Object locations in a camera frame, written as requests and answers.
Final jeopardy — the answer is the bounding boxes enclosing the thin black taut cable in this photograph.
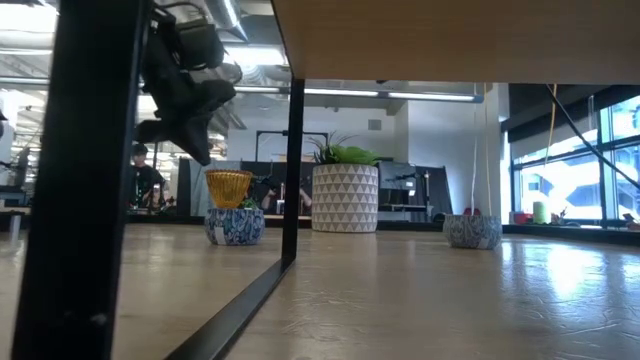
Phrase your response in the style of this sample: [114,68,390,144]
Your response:
[544,83,640,192]

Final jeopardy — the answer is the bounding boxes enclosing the white triangle patterned pot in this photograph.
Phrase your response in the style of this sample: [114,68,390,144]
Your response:
[311,163,380,234]

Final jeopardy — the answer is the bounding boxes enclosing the green artificial succulent plant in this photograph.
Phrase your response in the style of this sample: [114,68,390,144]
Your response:
[307,130,382,167]

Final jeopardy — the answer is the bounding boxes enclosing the long linear ceiling light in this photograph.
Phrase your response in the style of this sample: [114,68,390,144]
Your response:
[219,83,485,104]

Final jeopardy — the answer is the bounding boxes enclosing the pale hanging cord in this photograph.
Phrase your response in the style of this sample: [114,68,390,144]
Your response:
[482,83,494,217]

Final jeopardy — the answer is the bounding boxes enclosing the grey curtain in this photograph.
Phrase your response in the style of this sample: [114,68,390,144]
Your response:
[177,157,242,217]

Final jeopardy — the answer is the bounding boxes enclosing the amber glass candle holder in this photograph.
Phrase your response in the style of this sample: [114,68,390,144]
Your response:
[204,169,254,210]

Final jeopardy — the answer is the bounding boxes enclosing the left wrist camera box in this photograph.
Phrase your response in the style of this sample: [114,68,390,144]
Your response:
[175,18,225,70]

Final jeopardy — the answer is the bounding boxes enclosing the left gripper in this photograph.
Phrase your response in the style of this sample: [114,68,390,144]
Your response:
[134,54,237,166]

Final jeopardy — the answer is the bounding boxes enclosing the silver ceiling duct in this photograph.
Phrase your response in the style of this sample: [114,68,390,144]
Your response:
[207,0,250,44]

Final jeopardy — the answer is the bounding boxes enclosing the black background work station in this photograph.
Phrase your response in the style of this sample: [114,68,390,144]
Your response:
[377,159,454,224]

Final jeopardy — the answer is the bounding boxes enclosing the person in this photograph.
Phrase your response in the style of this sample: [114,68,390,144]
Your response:
[129,143,170,210]

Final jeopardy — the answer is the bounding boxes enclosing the large window black frame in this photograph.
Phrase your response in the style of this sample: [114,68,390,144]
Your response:
[508,93,640,225]

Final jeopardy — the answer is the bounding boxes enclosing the black background rig frame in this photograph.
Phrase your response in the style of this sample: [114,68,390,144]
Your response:
[254,129,330,164]

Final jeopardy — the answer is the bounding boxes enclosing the yellow hanging cord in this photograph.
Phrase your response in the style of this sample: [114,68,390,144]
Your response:
[548,83,558,166]

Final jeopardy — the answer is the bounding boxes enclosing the bright ceiling panel light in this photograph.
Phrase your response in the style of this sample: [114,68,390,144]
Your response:
[222,43,290,69]

